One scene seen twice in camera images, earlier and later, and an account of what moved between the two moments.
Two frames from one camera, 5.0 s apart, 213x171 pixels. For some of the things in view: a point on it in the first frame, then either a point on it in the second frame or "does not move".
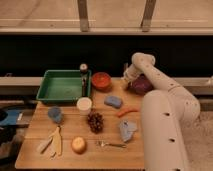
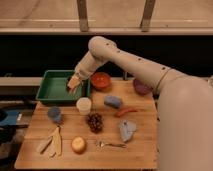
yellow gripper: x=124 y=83 to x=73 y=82
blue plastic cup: x=54 y=112 does not move
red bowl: x=101 y=81 does not move
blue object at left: x=11 y=118 does not move
